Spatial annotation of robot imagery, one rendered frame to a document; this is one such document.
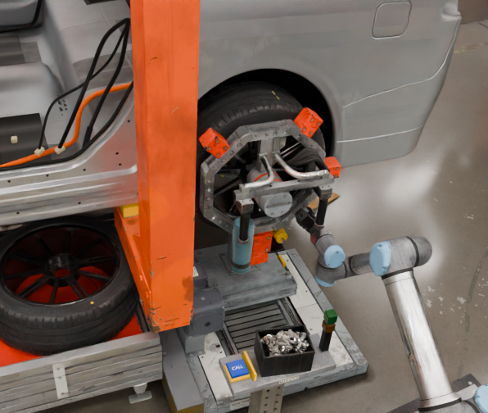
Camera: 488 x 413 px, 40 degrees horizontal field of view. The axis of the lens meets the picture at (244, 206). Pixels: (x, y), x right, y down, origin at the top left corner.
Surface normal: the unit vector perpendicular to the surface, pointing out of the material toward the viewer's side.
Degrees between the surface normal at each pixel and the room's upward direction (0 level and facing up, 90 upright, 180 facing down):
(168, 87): 90
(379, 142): 90
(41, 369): 90
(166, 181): 90
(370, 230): 0
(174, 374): 0
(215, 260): 0
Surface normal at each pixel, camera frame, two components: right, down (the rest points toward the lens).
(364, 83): 0.36, 0.60
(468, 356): 0.07, -0.78
